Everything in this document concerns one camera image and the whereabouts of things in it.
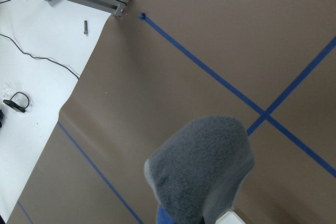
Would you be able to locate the grey and blue towel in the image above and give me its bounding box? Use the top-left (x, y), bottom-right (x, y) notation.
top-left (144, 115), bottom-right (254, 223)

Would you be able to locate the small black cable adapter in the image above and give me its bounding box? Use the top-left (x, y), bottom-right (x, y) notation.
top-left (3, 91), bottom-right (30, 113)

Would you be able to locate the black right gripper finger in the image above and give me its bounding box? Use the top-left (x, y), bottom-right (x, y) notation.
top-left (215, 211), bottom-right (246, 224)

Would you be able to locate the silver bolt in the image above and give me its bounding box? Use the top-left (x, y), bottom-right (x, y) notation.
top-left (83, 20), bottom-right (88, 35)

